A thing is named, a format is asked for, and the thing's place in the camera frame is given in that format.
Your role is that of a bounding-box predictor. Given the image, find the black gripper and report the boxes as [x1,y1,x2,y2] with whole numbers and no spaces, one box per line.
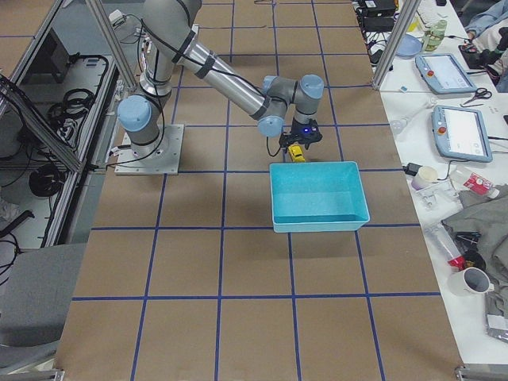
[279,118,322,148]

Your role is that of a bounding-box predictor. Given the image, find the yellow beetle toy car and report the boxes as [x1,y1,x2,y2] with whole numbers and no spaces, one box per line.
[287,144,306,163]

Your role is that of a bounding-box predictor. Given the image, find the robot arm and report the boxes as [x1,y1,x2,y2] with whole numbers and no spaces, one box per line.
[117,1,324,160]

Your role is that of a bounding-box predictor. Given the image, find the light blue plastic bin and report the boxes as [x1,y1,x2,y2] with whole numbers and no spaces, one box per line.
[269,161,370,233]

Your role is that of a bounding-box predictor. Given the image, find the white paper cup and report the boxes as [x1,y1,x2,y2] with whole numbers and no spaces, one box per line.
[411,166,438,191]

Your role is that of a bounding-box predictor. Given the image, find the blue plate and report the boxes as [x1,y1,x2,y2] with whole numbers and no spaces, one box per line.
[395,34,422,59]

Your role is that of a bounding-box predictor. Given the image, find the far teach pendant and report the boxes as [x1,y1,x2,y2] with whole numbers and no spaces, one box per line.
[414,53,477,94]

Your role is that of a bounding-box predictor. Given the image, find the teach pendant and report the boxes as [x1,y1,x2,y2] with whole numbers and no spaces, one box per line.
[431,106,493,163]
[414,53,477,94]

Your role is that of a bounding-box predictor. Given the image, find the near teach pendant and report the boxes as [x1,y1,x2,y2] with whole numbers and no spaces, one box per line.
[431,106,493,163]

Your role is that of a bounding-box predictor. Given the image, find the clear plastic bottle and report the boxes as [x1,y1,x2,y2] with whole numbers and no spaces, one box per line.
[449,165,500,198]

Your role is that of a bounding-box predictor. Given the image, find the scissors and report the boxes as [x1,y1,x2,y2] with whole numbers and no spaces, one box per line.
[460,87,492,107]

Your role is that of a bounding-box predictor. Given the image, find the grey cloth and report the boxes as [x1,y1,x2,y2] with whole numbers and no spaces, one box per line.
[442,186,507,318]

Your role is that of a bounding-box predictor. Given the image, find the white mug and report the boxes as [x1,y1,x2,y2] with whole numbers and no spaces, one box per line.
[447,267,495,296]

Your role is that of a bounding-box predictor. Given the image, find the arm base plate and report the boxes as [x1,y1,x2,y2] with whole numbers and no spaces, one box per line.
[114,123,184,175]

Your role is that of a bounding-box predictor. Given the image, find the aluminium frame post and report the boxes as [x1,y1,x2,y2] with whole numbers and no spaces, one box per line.
[372,0,421,90]

